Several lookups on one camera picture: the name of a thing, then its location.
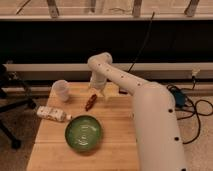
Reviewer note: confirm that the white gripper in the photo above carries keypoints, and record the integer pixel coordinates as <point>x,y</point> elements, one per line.
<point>101,92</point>

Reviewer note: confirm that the red pepper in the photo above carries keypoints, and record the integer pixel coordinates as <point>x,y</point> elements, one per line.
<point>90,102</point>

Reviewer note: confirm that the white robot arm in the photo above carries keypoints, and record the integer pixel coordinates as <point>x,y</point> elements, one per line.
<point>159,144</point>

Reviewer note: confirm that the small black red device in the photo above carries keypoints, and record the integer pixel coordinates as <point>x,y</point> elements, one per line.
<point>122,91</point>

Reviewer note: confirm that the translucent plastic cup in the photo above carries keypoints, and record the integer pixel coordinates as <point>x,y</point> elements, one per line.
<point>61,88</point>

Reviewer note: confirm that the green bowl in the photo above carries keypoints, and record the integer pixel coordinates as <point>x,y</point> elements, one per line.
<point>83,133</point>

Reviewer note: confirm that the plastic bottle with label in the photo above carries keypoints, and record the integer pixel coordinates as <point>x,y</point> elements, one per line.
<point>54,114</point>

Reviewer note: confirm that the blue power adapter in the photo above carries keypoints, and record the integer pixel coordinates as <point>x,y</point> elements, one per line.
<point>180,98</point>

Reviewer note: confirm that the black office chair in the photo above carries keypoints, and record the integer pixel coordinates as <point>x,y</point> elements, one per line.
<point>5,77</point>

